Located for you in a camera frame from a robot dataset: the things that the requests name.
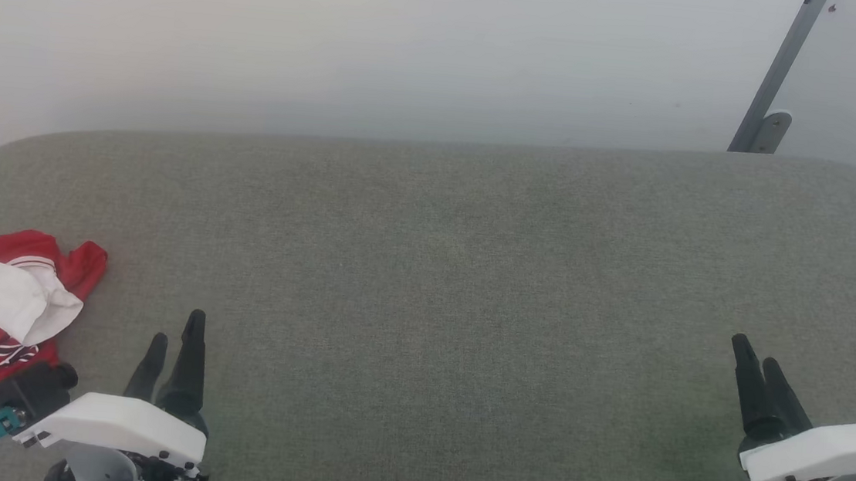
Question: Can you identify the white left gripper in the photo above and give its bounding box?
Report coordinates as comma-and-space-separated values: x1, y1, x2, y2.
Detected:
10, 294, 223, 481

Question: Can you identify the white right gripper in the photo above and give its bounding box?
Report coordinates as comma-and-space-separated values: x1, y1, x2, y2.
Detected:
719, 333, 856, 481

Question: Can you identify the grey rounded mounting plate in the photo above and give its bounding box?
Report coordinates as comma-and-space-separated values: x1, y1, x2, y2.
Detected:
748, 108, 794, 158

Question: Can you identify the grey-green fabric sofa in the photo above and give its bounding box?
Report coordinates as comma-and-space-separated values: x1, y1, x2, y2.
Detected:
0, 87, 856, 481

